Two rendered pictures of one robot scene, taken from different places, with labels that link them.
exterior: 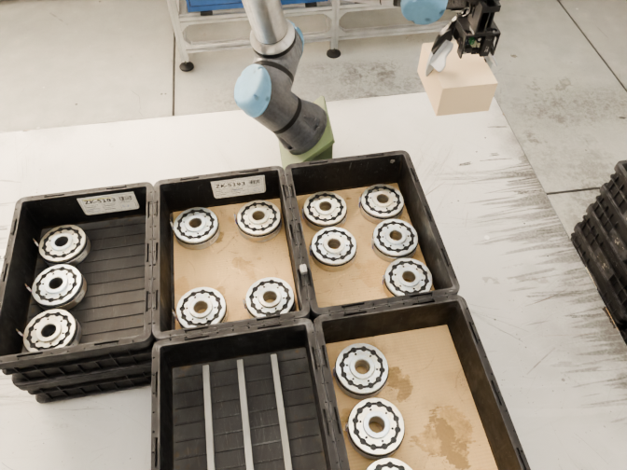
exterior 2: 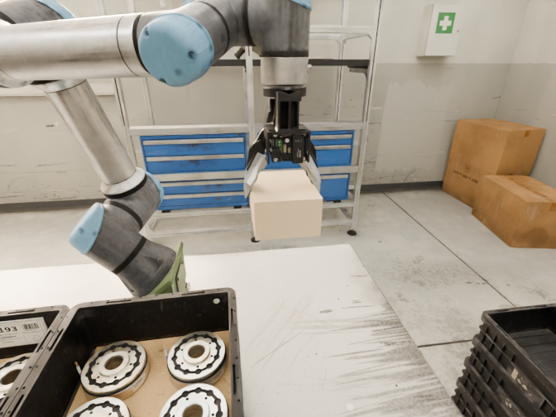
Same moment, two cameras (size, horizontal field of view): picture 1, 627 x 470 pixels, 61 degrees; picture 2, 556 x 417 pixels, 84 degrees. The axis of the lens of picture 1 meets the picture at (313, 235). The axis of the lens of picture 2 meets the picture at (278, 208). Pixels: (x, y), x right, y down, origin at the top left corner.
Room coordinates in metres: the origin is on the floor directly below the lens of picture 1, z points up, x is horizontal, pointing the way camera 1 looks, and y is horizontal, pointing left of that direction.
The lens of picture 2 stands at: (0.42, -0.31, 1.34)
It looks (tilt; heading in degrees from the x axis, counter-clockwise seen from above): 26 degrees down; 0
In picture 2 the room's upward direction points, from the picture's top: straight up
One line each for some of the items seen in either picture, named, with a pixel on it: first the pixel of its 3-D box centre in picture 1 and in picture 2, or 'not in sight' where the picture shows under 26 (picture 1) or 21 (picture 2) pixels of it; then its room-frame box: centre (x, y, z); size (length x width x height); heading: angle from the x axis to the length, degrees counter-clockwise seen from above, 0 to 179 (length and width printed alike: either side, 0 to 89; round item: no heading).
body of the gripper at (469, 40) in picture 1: (476, 20); (285, 125); (0.95, -0.32, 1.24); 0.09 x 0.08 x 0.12; 8
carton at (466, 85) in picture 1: (454, 76); (281, 201); (0.98, -0.32, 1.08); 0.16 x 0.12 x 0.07; 8
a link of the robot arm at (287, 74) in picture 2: not in sight; (286, 73); (0.96, -0.32, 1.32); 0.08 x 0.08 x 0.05
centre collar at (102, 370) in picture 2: (325, 206); (114, 363); (0.78, -0.03, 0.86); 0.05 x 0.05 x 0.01
